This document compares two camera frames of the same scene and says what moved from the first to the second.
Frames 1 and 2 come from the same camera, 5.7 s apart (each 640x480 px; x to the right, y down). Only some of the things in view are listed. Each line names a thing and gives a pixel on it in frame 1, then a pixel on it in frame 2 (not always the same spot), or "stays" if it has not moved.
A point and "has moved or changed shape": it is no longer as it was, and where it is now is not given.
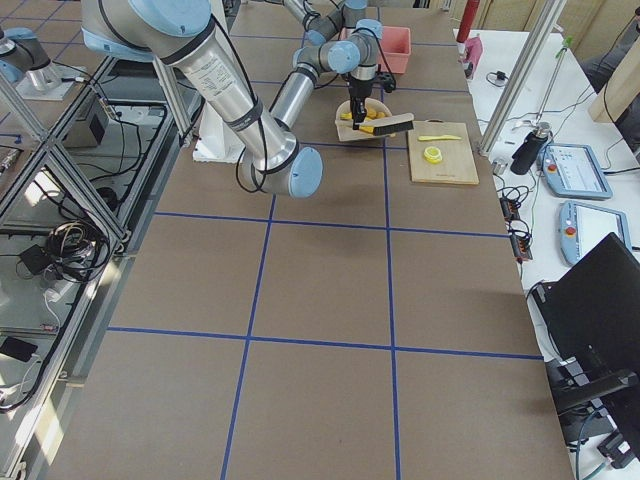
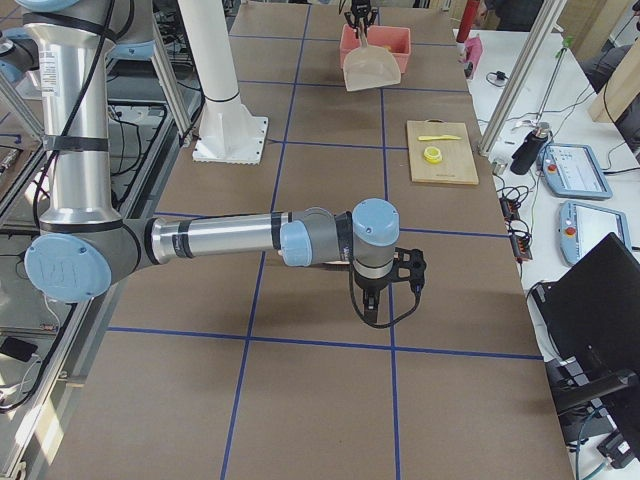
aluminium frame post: x=551 y=15 stays
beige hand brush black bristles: x=392 y=125 -> x=334 y=265
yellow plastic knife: x=439 y=137 stays
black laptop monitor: x=591 y=309 stays
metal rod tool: x=567 y=42 stays
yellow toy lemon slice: x=433 y=154 stays
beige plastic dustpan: x=345 y=129 has moved or changed shape
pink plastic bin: x=396 y=46 stays
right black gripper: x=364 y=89 -> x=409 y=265
